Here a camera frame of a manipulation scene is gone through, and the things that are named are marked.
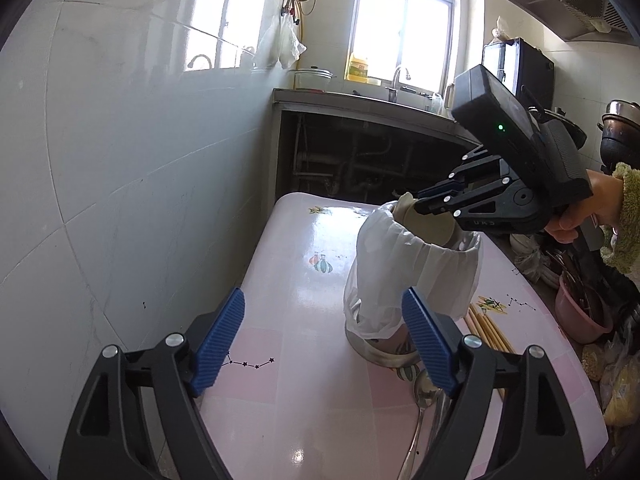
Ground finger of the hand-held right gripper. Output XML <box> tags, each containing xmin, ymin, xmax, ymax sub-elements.
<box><xmin>413</xmin><ymin>177</ymin><xmax>546</xmax><ymax>232</ymax></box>
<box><xmin>417</xmin><ymin>146</ymin><xmax>502</xmax><ymax>200</ymax></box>

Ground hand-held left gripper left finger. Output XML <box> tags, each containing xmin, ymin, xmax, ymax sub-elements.
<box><xmin>57</xmin><ymin>287</ymin><xmax>246</xmax><ymax>480</ymax></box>

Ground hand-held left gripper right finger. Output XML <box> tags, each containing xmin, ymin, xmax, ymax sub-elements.
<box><xmin>401</xmin><ymin>287</ymin><xmax>608</xmax><ymax>480</ymax></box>

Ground metal spoon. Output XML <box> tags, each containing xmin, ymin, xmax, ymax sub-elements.
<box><xmin>399</xmin><ymin>369</ymin><xmax>447</xmax><ymax>480</ymax></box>
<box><xmin>429</xmin><ymin>395</ymin><xmax>452</xmax><ymax>467</ymax></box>

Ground perforated metal utensil holder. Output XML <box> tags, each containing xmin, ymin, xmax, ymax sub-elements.
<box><xmin>344</xmin><ymin>305</ymin><xmax>422</xmax><ymax>369</ymax></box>

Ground off-white ceramic spoon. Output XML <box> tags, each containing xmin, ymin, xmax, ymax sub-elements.
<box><xmin>394</xmin><ymin>191</ymin><xmax>457</xmax><ymax>249</ymax></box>

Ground white plastic bag liner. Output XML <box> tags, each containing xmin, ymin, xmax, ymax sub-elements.
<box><xmin>342</xmin><ymin>202</ymin><xmax>484</xmax><ymax>341</ymax></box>

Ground person's right hand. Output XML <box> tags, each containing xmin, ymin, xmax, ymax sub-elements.
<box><xmin>545</xmin><ymin>171</ymin><xmax>625</xmax><ymax>244</ymax></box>

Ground black wok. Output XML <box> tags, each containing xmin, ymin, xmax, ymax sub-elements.
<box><xmin>551</xmin><ymin>105</ymin><xmax>589</xmax><ymax>150</ymax></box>

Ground pink patterned tablecloth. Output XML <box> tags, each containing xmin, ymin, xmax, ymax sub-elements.
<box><xmin>197</xmin><ymin>192</ymin><xmax>608</xmax><ymax>480</ymax></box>

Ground large steel pot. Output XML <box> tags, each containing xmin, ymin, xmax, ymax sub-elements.
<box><xmin>599</xmin><ymin>100</ymin><xmax>640</xmax><ymax>172</ymax></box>

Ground metal sink faucet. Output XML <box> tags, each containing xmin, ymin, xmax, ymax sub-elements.
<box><xmin>386</xmin><ymin>65</ymin><xmax>412</xmax><ymax>102</ymax></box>

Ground steel range hood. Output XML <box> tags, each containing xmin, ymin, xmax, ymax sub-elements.
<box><xmin>500</xmin><ymin>0</ymin><xmax>635</xmax><ymax>43</ymax></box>

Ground pink plastic basin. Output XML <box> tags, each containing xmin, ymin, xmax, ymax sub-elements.
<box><xmin>554</xmin><ymin>272</ymin><xmax>614</xmax><ymax>345</ymax></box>

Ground kitchen window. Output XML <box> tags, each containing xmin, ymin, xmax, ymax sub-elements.
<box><xmin>350</xmin><ymin>0</ymin><xmax>458</xmax><ymax>93</ymax></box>

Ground yellow oil bottle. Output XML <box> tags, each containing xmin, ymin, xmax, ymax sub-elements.
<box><xmin>346</xmin><ymin>52</ymin><xmax>370</xmax><ymax>82</ymax></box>

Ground white pot with lid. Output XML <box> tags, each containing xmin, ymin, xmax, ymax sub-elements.
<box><xmin>294</xmin><ymin>66</ymin><xmax>336</xmax><ymax>92</ymax></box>

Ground yellow food bags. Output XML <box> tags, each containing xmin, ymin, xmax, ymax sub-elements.
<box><xmin>581</xmin><ymin>340</ymin><xmax>640</xmax><ymax>429</ymax></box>

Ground hanging clear plastic bag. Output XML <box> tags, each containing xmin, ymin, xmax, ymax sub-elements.
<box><xmin>260</xmin><ymin>15</ymin><xmax>307</xmax><ymax>70</ymax></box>

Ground yellow hose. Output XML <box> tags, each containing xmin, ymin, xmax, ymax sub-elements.
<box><xmin>294</xmin><ymin>0</ymin><xmax>322</xmax><ymax>77</ymax></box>

